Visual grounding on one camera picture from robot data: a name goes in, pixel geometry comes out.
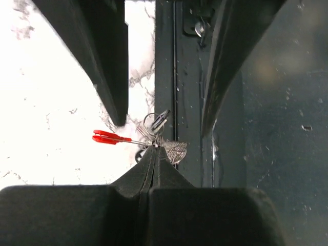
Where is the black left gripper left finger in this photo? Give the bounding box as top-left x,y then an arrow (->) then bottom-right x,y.
1,147 -> 156,245

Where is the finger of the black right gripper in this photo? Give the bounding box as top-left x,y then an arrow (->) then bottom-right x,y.
201,1 -> 285,137
34,0 -> 129,127

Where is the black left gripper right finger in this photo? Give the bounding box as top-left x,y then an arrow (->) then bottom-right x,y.
147,148 -> 284,245

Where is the red handled metal key holder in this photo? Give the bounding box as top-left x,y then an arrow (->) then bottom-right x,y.
92,113 -> 188,165

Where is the black metal base rail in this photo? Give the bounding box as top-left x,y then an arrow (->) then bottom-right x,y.
155,1 -> 247,188

